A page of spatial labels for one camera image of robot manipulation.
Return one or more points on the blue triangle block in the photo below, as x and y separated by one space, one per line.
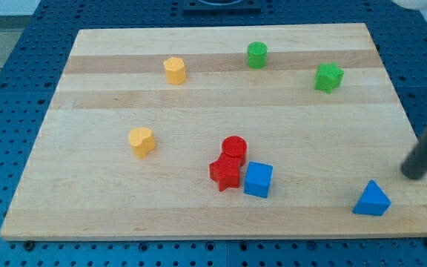
373 201

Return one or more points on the blue cube block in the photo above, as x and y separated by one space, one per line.
258 179

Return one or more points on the red cylinder block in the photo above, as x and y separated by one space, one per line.
235 147

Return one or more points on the red star block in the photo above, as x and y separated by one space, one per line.
225 171

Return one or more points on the wooden board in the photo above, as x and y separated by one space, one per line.
82 180

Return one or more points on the yellow heart block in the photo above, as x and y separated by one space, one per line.
142 141

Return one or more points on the yellow hexagon block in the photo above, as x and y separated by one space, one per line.
175 70

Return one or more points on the green cylinder block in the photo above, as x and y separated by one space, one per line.
257 55

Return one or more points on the green star block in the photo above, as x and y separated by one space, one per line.
328 77

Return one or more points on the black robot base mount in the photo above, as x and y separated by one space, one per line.
197 6

